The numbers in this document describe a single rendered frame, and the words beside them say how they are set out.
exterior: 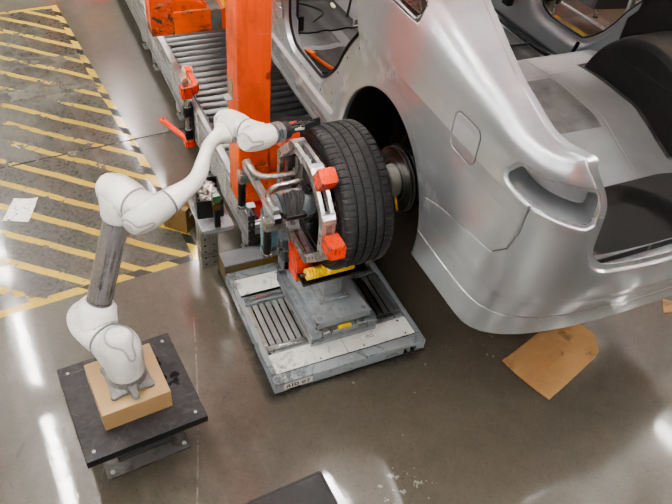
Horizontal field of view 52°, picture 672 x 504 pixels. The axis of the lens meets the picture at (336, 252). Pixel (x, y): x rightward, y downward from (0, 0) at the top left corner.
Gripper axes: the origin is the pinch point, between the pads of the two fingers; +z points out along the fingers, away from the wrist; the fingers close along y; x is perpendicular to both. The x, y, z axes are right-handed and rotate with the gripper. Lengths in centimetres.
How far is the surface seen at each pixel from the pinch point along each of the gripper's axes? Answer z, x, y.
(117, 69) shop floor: 89, 18, -294
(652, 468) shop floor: 68, -171, 127
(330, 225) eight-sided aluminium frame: -19.2, -38.6, 21.3
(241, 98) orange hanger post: -8.1, 11.5, -35.9
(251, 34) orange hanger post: -9.2, 38.7, -21.9
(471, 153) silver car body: -8, -7, 83
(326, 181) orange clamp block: -22.1, -18.8, 24.7
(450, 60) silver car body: 0, 24, 71
